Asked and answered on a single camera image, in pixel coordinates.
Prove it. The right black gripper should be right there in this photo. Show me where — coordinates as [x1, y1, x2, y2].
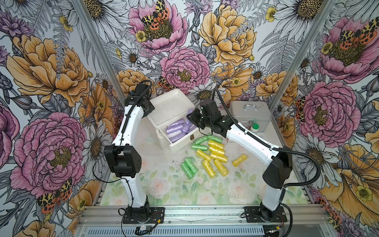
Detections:
[187, 108, 213, 130]

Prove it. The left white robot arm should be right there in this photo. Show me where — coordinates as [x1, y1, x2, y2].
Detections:
[104, 80, 155, 221]

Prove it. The white drawer cabinet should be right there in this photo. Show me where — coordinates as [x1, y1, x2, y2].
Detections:
[146, 89, 202, 152]

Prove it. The white bottle green cap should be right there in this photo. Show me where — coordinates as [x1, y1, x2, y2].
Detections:
[250, 123, 260, 133]

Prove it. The aluminium corner post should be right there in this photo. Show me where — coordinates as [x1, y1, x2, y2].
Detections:
[268, 0, 337, 112]
[73, 1, 126, 106]

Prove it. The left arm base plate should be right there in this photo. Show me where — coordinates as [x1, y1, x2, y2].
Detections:
[122, 207, 165, 224]

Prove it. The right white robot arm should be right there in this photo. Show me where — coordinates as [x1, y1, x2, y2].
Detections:
[187, 99, 292, 222]

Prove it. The aluminium front rail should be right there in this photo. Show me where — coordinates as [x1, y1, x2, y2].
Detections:
[78, 204, 330, 228]

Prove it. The black corrugated cable right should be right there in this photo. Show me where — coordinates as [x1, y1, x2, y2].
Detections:
[211, 87, 322, 188]

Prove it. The right aluminium corner post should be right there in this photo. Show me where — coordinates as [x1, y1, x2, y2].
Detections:
[268, 0, 337, 112]

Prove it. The silver metal case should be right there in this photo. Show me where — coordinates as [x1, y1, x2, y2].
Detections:
[230, 101, 271, 132]

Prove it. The white pulled-out drawer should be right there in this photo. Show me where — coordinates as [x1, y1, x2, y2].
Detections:
[158, 116, 201, 152]

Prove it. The green trash bag roll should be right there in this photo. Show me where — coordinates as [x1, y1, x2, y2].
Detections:
[193, 136, 209, 145]
[207, 135, 223, 143]
[181, 163, 193, 179]
[185, 158, 198, 174]
[191, 144, 208, 151]

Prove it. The left aluminium corner post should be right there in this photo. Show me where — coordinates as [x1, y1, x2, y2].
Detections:
[73, 1, 126, 106]

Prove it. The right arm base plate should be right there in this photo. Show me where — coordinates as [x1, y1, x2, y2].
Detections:
[243, 205, 287, 223]

